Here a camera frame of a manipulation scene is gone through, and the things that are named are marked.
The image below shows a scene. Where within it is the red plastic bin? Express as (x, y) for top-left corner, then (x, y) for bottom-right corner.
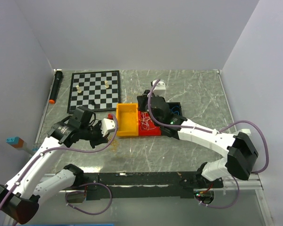
(138, 111), (161, 137)

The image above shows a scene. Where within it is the cream chess piece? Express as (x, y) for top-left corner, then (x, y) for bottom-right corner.
(76, 85), (82, 94)
(104, 81), (109, 89)

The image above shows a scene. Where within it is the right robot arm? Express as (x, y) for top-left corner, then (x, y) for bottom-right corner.
(137, 90), (258, 188)

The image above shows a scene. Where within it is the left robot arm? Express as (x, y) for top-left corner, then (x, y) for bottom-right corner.
(0, 106), (118, 224)

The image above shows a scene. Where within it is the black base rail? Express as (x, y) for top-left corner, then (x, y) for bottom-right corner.
(61, 171), (225, 201)

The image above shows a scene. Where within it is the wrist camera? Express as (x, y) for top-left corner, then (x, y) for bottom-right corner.
(101, 113), (116, 137)
(153, 80), (166, 97)

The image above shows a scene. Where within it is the cream chess piece left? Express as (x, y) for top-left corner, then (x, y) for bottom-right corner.
(76, 85), (82, 94)

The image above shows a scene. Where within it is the black marker orange cap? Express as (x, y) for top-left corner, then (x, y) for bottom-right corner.
(49, 71), (64, 104)

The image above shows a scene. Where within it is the black plastic bin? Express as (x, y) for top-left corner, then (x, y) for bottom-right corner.
(167, 102), (183, 116)

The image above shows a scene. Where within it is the grey white wall bracket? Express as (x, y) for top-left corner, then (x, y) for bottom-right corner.
(240, 129), (251, 135)

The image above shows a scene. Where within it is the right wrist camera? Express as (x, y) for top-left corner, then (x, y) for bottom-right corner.
(153, 80), (166, 97)

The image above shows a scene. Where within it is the cream chess piece right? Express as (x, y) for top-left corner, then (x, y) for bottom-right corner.
(104, 81), (109, 89)

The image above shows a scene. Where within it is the black white chessboard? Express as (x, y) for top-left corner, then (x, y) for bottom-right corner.
(67, 70), (121, 113)

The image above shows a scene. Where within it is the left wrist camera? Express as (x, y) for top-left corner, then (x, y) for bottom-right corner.
(101, 113), (116, 137)

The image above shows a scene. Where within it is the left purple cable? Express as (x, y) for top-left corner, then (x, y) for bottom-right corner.
(0, 114), (120, 226)

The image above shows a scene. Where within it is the toy brick structure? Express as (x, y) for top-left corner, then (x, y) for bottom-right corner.
(6, 137), (39, 155)

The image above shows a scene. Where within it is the yellow plastic bin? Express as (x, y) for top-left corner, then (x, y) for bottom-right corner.
(116, 103), (139, 137)

